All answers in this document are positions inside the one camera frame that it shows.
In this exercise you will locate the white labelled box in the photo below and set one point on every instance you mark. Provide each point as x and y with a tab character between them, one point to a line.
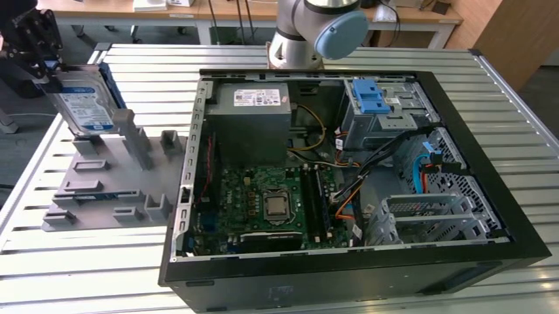
180	3

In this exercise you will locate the CPU socket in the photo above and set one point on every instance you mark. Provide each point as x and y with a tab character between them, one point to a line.
276	191

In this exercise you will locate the hard disk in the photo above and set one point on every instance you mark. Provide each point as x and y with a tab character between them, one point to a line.
83	104

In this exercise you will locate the silver CPU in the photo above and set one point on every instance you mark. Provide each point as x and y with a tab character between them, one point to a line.
276	206

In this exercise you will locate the grey parts rack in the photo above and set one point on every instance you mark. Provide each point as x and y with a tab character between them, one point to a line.
114	183

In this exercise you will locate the wooden cabinet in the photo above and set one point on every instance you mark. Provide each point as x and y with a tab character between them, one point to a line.
515	32

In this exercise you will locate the metal disk bay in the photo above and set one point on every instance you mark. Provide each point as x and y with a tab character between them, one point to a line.
436	218

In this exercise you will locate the wooden desk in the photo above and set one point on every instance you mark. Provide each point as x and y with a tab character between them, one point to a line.
110	14

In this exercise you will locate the black RAM stick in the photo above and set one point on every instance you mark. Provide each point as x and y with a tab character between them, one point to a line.
311	202

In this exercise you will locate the black PC case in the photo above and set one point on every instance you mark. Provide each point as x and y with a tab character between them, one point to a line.
306	281

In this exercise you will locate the grey metal foot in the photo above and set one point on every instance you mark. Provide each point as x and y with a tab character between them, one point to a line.
7	124

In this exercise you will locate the blue plastic drive latch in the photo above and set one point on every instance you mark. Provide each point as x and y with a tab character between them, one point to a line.
368	98

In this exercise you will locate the grey power supply unit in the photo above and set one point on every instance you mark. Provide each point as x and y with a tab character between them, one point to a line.
248	131

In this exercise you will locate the black mesh bin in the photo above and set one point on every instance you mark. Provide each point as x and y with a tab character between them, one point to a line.
18	88

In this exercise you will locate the green motherboard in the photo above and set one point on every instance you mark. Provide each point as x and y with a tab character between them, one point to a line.
279	176

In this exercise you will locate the metal optical drive cage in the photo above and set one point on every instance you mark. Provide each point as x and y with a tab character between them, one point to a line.
392	122

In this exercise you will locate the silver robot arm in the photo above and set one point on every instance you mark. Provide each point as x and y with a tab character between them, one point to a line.
296	19

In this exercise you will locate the black graphics card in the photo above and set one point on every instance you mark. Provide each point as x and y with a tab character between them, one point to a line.
271	242

